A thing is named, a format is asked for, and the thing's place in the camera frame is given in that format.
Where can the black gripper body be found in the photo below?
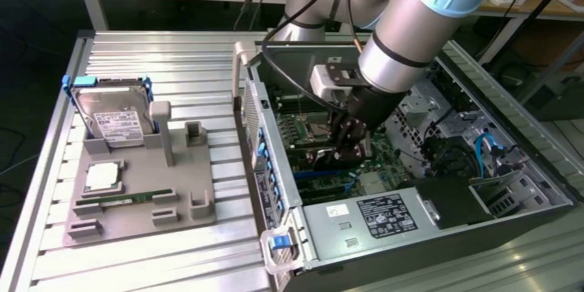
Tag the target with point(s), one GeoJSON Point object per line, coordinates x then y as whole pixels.
{"type": "Point", "coordinates": [376, 107]}

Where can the black graphics card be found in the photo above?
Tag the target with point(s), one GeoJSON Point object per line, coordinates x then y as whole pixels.
{"type": "Point", "coordinates": [324, 160]}

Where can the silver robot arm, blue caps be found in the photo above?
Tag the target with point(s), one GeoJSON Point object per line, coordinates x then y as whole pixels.
{"type": "Point", "coordinates": [411, 15]}

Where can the blue expansion slot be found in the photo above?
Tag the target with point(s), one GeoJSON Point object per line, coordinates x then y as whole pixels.
{"type": "Point", "coordinates": [310, 174]}

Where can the CPU socket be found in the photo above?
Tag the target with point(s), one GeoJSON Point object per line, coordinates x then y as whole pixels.
{"type": "Point", "coordinates": [316, 131]}

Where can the green motherboard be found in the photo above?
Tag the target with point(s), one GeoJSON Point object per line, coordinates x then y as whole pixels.
{"type": "Point", "coordinates": [383, 155]}

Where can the silver chipset heatsink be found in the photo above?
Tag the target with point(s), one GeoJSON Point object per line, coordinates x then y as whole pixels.
{"type": "Point", "coordinates": [376, 184]}

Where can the grey power supply unit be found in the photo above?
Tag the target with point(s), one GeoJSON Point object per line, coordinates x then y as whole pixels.
{"type": "Point", "coordinates": [328, 234]}

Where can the black plastic shroud box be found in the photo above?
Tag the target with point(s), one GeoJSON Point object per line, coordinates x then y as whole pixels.
{"type": "Point", "coordinates": [456, 203]}

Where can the blue case latch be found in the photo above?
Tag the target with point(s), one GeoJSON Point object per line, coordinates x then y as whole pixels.
{"type": "Point", "coordinates": [278, 242]}

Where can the black open PC case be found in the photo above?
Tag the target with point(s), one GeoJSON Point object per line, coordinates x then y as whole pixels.
{"type": "Point", "coordinates": [411, 261]}

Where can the grey disk bay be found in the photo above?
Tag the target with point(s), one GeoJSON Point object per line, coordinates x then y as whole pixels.
{"type": "Point", "coordinates": [507, 199]}

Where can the grey printed parts rack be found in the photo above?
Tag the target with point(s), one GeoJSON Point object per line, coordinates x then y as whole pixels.
{"type": "Point", "coordinates": [146, 175]}

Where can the green RAM stick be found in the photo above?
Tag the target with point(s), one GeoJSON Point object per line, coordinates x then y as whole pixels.
{"type": "Point", "coordinates": [132, 199]}

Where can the silver hard disk drive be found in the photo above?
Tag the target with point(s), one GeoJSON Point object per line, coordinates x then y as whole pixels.
{"type": "Point", "coordinates": [114, 107]}

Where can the silver CPU chip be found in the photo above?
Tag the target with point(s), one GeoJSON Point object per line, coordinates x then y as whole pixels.
{"type": "Point", "coordinates": [103, 177]}

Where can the blue-railed hard drive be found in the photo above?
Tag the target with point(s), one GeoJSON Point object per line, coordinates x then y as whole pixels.
{"type": "Point", "coordinates": [82, 82]}

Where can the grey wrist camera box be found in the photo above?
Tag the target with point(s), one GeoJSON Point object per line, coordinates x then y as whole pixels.
{"type": "Point", "coordinates": [326, 87]}

